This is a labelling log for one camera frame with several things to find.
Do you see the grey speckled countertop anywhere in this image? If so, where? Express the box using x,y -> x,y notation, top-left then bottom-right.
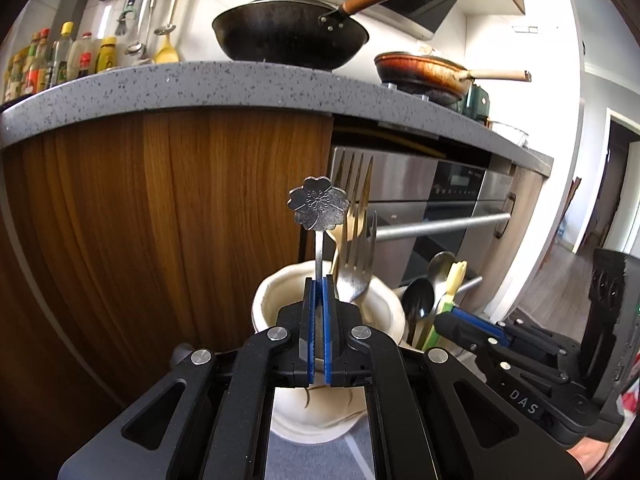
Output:
0,60 -> 555,173

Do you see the silver fork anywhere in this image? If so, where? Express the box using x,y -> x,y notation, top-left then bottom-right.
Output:
336,210 -> 379,303

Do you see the black spoon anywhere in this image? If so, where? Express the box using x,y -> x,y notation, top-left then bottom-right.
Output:
402,279 -> 435,346

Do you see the red white patterned garment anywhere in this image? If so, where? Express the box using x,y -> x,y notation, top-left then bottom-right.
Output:
617,375 -> 640,441

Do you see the white floral ceramic utensil holder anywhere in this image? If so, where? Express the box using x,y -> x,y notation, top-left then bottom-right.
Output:
250,259 -> 443,448

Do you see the brown frying pan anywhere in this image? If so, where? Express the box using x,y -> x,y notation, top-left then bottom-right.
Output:
374,51 -> 532,106

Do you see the person's right hand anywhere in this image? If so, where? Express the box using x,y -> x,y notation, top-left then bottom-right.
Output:
570,432 -> 623,477

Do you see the yellow spatula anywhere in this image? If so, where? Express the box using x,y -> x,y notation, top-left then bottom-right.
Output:
152,35 -> 181,64

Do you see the black cabinet handle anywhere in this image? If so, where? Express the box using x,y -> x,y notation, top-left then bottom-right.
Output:
495,192 -> 516,238

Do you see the white bowl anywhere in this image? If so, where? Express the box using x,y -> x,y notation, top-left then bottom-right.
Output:
487,120 -> 530,148

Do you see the green yellow tulip spoon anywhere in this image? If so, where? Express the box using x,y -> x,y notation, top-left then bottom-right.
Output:
422,260 -> 468,351

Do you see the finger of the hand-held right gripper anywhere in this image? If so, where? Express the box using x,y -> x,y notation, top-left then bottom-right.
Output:
434,312 -> 572,392
450,307 -> 582,377

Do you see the gold fork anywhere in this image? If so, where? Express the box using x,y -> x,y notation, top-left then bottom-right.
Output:
330,150 -> 376,281

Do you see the silver hanging ladle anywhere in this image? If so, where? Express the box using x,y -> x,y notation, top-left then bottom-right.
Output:
124,0 -> 161,56

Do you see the blue-grey checked tablecloth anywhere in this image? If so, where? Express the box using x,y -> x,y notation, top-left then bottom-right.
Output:
265,410 -> 376,480

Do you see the white ceramic saucer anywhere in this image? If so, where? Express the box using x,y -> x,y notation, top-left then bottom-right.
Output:
272,410 -> 368,447

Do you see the black wok with wooden handle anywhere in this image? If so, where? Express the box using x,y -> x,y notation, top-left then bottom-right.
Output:
211,0 -> 440,72

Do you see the wooden base cabinet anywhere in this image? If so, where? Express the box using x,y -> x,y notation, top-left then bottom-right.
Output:
475,162 -> 546,321
0,110 -> 335,411

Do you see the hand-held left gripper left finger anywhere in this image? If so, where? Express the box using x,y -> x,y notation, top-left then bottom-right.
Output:
57,275 -> 318,480

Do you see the silver hanging slotted spoon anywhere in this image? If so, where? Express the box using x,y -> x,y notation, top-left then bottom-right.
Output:
154,0 -> 185,36

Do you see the row of condiment bottles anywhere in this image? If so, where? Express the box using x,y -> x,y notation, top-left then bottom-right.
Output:
2,21 -> 118,106

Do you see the stainless steel built-in oven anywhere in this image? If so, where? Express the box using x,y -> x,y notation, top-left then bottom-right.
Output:
327,145 -> 516,301

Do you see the silver flower spoon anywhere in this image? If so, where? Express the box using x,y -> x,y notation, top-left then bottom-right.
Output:
287,175 -> 351,281

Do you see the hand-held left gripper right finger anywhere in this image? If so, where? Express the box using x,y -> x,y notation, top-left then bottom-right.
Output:
323,275 -> 586,480

